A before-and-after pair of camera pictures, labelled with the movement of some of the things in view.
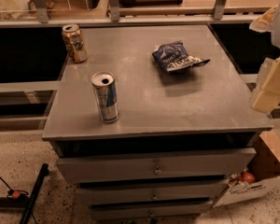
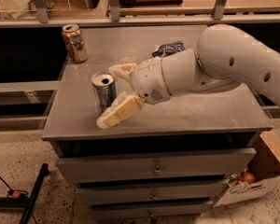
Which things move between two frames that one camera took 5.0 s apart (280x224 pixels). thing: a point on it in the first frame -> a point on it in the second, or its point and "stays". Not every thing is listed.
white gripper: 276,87 -> 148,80
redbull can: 106,95 stays
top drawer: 202,164 stays
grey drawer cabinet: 180,139 stays
